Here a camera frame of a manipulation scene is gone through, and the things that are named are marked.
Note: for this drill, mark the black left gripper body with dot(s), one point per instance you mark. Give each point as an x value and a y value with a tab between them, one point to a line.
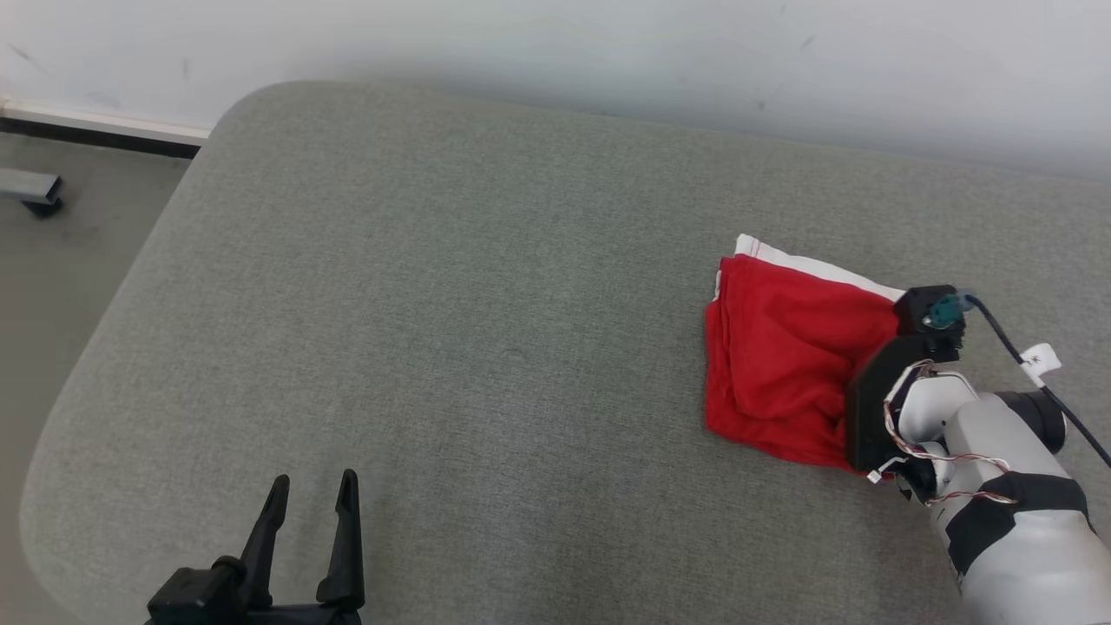
226	599

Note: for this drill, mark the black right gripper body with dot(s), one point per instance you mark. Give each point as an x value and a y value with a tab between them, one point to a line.
877	399

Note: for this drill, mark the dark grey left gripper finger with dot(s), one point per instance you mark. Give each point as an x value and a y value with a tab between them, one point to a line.
265	538
345	538

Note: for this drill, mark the red shorts with white stripe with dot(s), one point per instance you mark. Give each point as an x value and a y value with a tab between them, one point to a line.
781	365

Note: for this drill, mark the white and dark baseboard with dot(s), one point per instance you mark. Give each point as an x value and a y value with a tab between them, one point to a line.
95	130

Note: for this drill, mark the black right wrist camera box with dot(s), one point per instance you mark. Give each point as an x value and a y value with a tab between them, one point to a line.
916	312

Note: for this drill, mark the teal right camera connector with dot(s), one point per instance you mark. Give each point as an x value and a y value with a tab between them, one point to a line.
948	308

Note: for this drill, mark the grey metal stand frame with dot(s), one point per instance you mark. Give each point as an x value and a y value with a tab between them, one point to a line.
30	187

